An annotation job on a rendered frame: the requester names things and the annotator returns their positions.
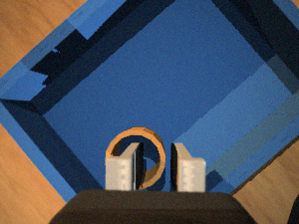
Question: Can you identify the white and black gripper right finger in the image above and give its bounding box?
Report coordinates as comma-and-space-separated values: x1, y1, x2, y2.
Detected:
170, 143, 206, 192

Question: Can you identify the orange ring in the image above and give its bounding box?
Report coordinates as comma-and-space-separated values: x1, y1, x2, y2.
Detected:
106, 126, 165, 190

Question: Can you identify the blue open-top crate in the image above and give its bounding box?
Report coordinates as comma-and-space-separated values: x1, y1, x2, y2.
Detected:
0, 0, 299, 203

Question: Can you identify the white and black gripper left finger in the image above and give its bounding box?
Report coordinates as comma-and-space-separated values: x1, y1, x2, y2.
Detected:
106, 142, 144, 190

